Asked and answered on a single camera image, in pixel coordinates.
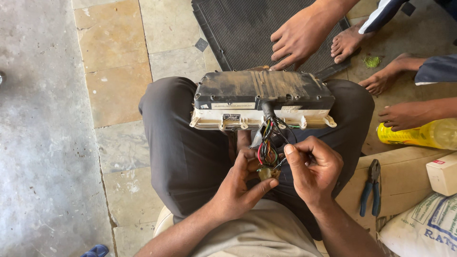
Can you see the person's right hand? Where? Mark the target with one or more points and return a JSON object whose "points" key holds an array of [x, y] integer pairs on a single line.
{"points": [[317, 175]]}

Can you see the person's left hand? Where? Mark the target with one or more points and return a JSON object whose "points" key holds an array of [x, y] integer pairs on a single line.
{"points": [[232, 194]]}

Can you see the person's beige shirt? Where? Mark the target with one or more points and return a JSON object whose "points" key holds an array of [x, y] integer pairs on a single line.
{"points": [[260, 232]]}

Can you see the person's grey trousers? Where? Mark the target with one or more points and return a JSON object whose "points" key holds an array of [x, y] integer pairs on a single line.
{"points": [[185, 153]]}

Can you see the beige seat cushion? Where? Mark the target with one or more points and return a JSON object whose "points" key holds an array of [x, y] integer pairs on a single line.
{"points": [[400, 178]]}

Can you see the black and white instrument cluster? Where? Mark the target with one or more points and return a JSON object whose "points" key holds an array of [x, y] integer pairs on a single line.
{"points": [[250, 89]]}

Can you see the yellow plastic bottle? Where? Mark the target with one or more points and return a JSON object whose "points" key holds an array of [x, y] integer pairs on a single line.
{"points": [[421, 135]]}

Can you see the white printed sack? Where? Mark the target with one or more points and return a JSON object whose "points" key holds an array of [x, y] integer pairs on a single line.
{"points": [[421, 228]]}

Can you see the white cardboard box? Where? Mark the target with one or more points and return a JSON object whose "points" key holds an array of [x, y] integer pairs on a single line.
{"points": [[442, 175]]}

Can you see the green scrap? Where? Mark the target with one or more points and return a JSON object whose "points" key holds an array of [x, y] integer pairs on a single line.
{"points": [[372, 61]]}

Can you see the blue sandal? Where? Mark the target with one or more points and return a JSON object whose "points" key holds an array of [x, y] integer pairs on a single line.
{"points": [[95, 251]]}

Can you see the black finned radiator panel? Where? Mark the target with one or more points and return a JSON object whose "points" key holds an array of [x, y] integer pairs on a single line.
{"points": [[242, 32]]}

